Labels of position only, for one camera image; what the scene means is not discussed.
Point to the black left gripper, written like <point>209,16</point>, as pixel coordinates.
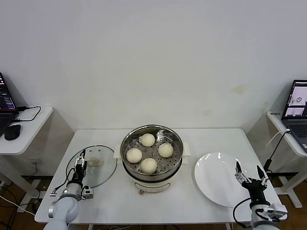
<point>78,176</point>

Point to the white steamed baozi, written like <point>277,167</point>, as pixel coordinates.
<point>166,150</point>
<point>149,165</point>
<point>134,155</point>
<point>148,139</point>

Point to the white side desk beige panel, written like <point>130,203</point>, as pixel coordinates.
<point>33,129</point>

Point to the black white desk label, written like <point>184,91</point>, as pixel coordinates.
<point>275,113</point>

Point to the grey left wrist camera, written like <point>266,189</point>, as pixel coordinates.
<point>87,192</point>

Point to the steel perforated steamer basket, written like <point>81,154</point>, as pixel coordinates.
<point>130,139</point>

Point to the black computer mouse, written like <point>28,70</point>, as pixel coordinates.
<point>13,132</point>

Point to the dark laptop with red screen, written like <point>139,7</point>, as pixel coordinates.
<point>6,100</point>

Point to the grey laptop showing camera views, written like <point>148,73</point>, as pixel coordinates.
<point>297,129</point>

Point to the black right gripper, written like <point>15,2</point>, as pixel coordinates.
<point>256,191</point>

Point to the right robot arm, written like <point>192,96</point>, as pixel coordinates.
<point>261,222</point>

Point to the white round plate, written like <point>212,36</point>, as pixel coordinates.
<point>216,179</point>

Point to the cream electric pot base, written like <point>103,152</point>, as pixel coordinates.
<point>151,185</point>

